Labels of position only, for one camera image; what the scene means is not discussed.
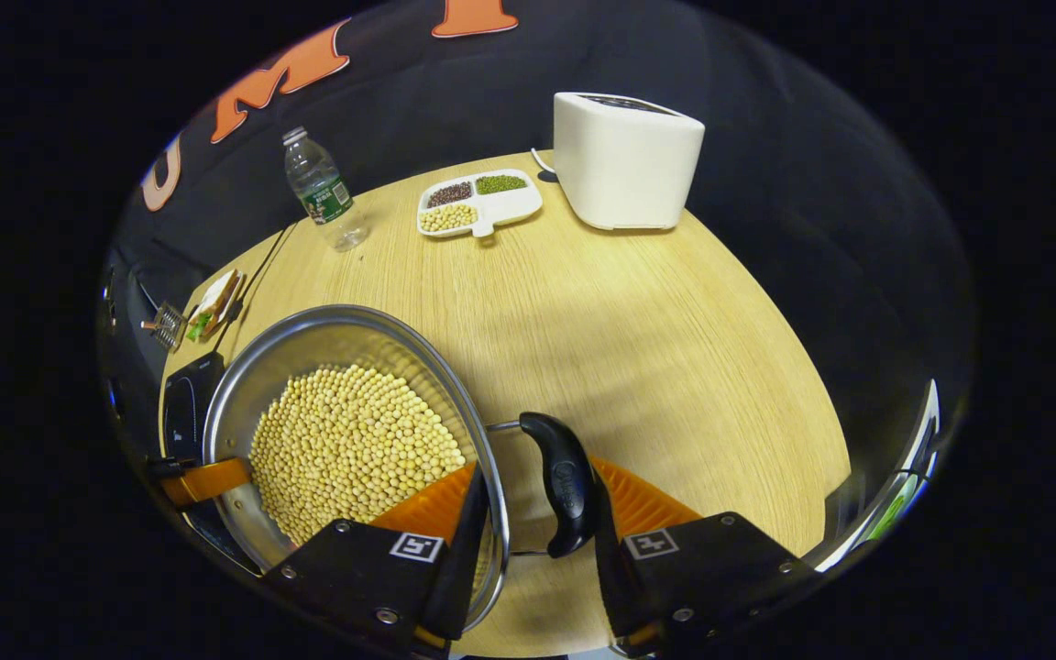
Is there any white toaster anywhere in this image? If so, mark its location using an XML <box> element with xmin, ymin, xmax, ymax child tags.
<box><xmin>552</xmin><ymin>92</ymin><xmax>706</xmax><ymax>231</ymax></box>

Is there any pile of yellow soybeans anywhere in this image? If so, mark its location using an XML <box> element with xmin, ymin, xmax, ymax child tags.
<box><xmin>248</xmin><ymin>364</ymin><xmax>467</xmax><ymax>546</ymax></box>

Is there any black induction cooktop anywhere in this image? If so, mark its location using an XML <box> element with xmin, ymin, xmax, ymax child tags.
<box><xmin>161</xmin><ymin>351</ymin><xmax>263</xmax><ymax>578</ymax></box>

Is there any white divided dish of beans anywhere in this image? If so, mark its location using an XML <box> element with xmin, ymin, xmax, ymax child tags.
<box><xmin>416</xmin><ymin>169</ymin><xmax>545</xmax><ymax>241</ymax></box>

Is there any steel pot with black handles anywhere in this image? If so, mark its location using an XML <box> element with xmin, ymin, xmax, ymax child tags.
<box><xmin>203</xmin><ymin>304</ymin><xmax>598</xmax><ymax>633</ymax></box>

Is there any clear plastic water bottle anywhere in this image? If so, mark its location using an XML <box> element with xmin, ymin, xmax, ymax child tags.
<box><xmin>282</xmin><ymin>126</ymin><xmax>371</xmax><ymax>253</ymax></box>

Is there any sandwich on white plate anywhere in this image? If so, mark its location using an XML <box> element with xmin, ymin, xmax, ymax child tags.
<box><xmin>184</xmin><ymin>269</ymin><xmax>245</xmax><ymax>343</ymax></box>

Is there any small glass ashtray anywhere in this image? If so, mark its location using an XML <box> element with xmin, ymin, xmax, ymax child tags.
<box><xmin>141</xmin><ymin>301</ymin><xmax>188</xmax><ymax>351</ymax></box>

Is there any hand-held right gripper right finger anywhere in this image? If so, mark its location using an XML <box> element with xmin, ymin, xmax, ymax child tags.
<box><xmin>590</xmin><ymin>456</ymin><xmax>822</xmax><ymax>656</ymax></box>

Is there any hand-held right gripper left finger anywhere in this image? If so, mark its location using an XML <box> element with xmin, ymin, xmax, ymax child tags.
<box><xmin>262</xmin><ymin>461</ymin><xmax>492</xmax><ymax>656</ymax></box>

